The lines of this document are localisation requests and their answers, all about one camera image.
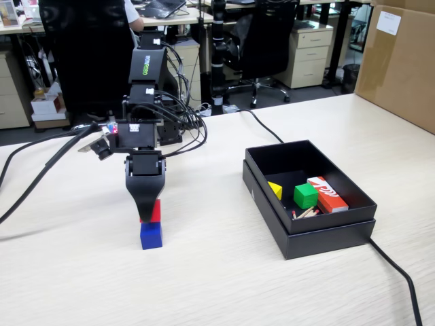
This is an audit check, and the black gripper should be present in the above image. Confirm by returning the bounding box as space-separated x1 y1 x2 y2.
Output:
124 151 167 224

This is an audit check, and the red cube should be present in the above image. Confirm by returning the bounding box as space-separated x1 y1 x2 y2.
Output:
139 199 162 224

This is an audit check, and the blue cube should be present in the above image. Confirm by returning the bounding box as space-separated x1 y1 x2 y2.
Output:
139 222 163 251

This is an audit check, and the green cube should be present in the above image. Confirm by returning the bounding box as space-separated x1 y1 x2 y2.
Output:
293 183 319 210

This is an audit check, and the clear case controller board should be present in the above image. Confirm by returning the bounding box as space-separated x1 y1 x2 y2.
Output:
98 121 120 136

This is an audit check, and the yellow wooden block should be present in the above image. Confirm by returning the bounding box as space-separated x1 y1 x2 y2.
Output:
267 181 283 201

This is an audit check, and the white cardboard box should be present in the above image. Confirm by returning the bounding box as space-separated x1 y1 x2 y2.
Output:
31 96 67 115

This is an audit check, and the black gift box tray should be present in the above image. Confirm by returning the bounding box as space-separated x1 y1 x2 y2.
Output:
244 139 379 235

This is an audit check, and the black mesh office chair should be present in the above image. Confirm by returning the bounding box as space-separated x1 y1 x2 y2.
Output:
38 0 145 115
226 0 300 109

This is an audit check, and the white office desk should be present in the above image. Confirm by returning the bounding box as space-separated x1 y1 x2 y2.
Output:
0 6 215 35

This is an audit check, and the black pole with white bands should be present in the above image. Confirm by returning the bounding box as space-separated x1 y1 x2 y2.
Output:
209 0 228 115

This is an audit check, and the seated person white shirt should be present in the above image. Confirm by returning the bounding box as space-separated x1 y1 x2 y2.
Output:
124 0 146 32

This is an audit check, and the black open box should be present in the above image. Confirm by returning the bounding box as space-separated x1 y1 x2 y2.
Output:
241 159 377 261

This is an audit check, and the open black laptop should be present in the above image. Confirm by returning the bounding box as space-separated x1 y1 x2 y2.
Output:
144 0 188 19

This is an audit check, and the red and white matchbox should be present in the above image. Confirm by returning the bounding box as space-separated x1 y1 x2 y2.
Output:
307 176 350 214

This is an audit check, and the black waste bin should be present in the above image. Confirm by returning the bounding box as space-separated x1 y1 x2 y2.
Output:
341 63 361 95

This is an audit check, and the large brown cardboard box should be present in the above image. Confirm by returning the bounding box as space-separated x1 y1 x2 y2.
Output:
353 0 435 135

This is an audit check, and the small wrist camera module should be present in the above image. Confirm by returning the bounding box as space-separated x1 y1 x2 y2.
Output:
77 134 115 162

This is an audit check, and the thick black sleeved cable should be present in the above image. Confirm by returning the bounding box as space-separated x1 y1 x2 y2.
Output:
0 121 103 225

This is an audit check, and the black servo wire bundle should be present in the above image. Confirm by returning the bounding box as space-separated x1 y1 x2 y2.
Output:
132 40 208 157

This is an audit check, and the small picture frame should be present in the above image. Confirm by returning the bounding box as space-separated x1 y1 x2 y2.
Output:
0 0 22 28

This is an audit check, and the black power cable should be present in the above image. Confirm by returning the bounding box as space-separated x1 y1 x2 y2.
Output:
237 109 423 326

